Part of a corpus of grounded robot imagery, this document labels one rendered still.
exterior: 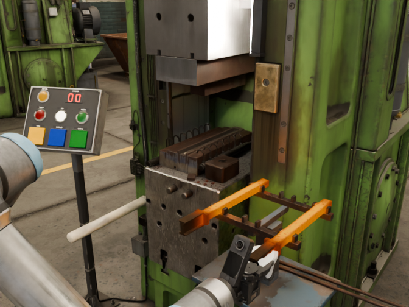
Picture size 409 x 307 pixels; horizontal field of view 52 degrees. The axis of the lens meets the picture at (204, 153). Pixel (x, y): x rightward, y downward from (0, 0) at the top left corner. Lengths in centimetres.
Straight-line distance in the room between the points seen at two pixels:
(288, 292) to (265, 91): 68
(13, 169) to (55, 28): 570
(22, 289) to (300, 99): 107
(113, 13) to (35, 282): 1019
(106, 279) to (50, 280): 189
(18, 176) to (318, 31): 100
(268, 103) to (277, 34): 24
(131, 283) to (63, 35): 456
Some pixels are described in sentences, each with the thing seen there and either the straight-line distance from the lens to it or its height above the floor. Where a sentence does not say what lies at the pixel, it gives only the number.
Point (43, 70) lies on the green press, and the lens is 638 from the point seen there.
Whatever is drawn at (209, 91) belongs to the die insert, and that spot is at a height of 123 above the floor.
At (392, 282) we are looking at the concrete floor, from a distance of 281.
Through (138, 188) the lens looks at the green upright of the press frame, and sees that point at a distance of 214.
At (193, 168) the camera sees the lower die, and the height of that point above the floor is 94.
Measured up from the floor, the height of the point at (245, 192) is 97.
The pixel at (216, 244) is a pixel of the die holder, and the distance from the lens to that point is 164.
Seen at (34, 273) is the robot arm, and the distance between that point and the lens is 78.
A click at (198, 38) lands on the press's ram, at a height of 144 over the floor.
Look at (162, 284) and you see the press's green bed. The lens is 199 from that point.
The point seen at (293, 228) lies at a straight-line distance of 121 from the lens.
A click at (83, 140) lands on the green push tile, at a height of 101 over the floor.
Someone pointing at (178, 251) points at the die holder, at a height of 58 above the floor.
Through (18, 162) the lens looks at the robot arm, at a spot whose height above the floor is 128.
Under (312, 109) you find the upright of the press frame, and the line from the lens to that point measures 148.
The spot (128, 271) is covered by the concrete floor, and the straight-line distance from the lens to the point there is 270.
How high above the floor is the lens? 157
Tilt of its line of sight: 20 degrees down
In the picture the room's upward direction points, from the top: straight up
